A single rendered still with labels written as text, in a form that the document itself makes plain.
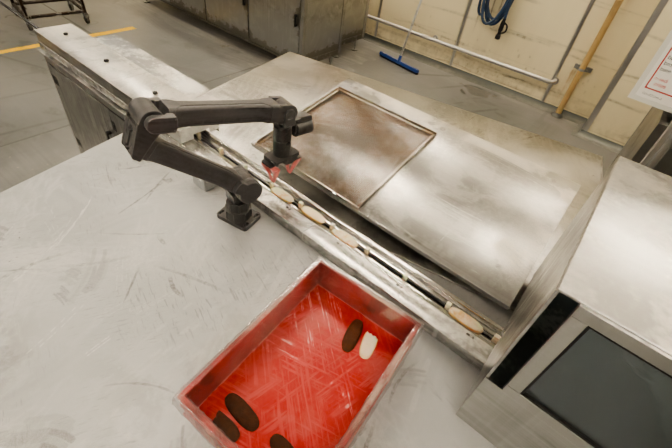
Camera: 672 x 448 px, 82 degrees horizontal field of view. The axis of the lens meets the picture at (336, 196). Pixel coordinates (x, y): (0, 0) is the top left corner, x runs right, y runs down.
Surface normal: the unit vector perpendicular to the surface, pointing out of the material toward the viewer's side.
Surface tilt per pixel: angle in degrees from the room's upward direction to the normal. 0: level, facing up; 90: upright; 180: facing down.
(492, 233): 10
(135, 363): 0
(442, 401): 0
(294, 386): 0
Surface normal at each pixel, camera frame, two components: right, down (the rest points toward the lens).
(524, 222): 0.00, -0.66
